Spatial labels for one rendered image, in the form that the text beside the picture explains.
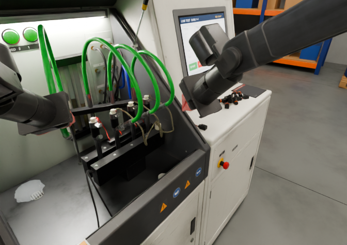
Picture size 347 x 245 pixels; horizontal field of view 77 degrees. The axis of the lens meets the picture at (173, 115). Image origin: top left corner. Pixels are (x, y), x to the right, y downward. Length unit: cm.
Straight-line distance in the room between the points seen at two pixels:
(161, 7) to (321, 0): 76
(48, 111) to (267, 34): 39
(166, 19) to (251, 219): 154
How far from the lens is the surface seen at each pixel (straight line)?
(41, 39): 60
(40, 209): 97
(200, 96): 48
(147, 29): 96
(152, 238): 87
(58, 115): 48
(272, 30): 34
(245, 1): 605
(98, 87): 108
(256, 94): 139
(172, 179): 77
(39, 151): 107
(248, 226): 189
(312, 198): 228
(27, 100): 42
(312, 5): 32
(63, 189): 100
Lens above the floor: 150
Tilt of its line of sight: 29 degrees down
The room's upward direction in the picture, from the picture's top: straight up
